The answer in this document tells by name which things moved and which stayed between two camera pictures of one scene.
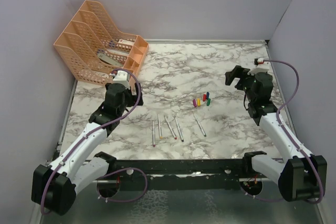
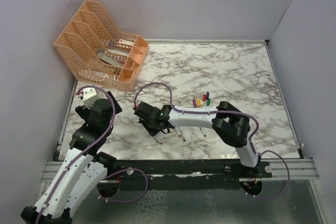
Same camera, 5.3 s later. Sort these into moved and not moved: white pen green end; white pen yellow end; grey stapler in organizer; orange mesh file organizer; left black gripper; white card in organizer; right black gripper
Moved: white pen yellow end; right black gripper; left black gripper
Not moved: white card in organizer; grey stapler in organizer; white pen green end; orange mesh file organizer
